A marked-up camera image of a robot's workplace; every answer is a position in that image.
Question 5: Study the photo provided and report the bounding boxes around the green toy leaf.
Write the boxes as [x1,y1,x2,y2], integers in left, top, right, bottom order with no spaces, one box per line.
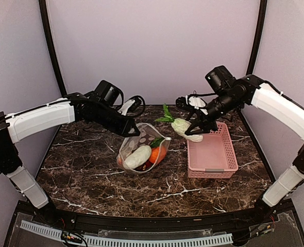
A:
[149,137,164,148]

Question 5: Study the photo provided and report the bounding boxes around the black left frame post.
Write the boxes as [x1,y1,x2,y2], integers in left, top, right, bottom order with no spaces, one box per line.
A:
[38,0,67,96]

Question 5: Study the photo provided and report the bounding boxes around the dark purple toy onion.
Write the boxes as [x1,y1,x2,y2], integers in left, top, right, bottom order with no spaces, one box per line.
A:
[137,163,152,171]

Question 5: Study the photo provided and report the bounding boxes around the orange toy fruit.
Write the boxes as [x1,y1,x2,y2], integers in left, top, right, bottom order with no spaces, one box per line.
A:
[148,147,167,165]

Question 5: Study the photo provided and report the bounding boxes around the pink perforated plastic basket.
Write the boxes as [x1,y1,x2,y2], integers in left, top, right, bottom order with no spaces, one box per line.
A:
[187,122,239,179]

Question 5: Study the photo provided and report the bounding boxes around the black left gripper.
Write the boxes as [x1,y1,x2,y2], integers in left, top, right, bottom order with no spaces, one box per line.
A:
[94,103,141,137]

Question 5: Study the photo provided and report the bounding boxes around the white toy radish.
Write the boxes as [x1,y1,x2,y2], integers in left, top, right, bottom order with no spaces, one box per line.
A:
[124,145,151,169]

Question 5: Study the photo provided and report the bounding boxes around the grey slotted cable duct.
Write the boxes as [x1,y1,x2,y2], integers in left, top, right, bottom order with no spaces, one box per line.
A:
[20,220,233,246]

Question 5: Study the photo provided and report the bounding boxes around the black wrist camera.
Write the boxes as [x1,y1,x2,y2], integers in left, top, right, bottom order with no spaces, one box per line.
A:
[93,80,124,107]
[205,65,236,95]

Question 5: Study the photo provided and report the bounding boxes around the pale green toy cabbage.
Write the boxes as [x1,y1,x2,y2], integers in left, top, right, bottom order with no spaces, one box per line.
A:
[155,104,204,143]

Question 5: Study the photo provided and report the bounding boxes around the black right frame post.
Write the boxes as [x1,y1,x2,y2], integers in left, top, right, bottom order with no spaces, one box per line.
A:
[246,0,268,75]

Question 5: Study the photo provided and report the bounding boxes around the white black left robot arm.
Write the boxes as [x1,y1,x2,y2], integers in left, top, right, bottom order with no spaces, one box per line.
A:
[0,93,140,224]

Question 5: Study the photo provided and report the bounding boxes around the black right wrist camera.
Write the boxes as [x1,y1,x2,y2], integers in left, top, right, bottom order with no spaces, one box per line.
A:
[205,65,236,95]

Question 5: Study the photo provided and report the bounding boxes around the clear zip top bag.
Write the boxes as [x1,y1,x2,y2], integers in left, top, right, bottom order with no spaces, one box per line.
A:
[116,123,171,174]

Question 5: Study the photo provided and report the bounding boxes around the black frame post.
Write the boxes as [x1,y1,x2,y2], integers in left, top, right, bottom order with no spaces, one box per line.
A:
[38,0,67,96]
[246,0,268,75]

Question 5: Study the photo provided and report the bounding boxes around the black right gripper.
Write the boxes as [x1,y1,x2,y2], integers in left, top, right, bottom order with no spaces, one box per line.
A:
[184,90,242,134]

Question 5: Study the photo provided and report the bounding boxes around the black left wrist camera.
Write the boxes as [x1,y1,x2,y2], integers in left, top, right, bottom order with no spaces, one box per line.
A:
[93,80,124,107]

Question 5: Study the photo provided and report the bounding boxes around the black front mounting rail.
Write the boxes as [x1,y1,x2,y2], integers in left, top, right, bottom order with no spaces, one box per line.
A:
[17,200,300,241]

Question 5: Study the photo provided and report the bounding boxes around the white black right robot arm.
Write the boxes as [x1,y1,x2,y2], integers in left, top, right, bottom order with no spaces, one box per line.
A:
[176,72,304,223]

